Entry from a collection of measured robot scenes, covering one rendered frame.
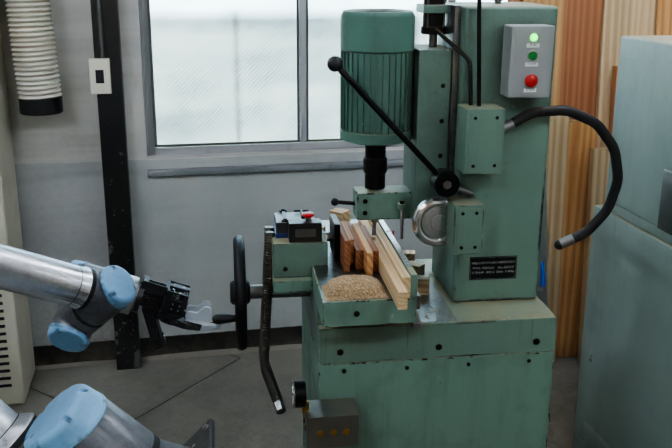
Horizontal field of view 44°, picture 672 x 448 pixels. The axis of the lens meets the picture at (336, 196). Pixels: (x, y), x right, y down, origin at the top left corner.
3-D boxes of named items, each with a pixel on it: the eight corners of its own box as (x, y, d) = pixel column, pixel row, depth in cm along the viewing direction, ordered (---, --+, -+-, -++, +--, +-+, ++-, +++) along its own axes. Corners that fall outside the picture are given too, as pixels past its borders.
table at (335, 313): (265, 241, 239) (265, 221, 237) (370, 237, 243) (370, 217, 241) (279, 330, 181) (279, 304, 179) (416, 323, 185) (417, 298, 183)
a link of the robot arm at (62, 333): (64, 319, 174) (80, 275, 183) (35, 343, 180) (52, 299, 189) (101, 340, 178) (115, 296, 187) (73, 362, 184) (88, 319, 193)
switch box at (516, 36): (499, 94, 193) (503, 24, 189) (540, 93, 195) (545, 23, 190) (508, 98, 187) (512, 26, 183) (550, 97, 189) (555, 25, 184)
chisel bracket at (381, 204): (352, 218, 212) (352, 186, 210) (406, 216, 214) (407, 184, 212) (356, 227, 205) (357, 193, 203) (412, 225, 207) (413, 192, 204)
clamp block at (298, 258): (269, 258, 216) (269, 225, 214) (321, 256, 218) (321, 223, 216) (273, 279, 202) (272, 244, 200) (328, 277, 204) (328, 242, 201)
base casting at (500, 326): (301, 292, 236) (301, 262, 234) (497, 283, 243) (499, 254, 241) (318, 365, 193) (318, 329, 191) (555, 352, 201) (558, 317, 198)
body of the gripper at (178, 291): (192, 298, 193) (141, 283, 190) (180, 330, 195) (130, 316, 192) (193, 285, 200) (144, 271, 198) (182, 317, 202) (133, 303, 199)
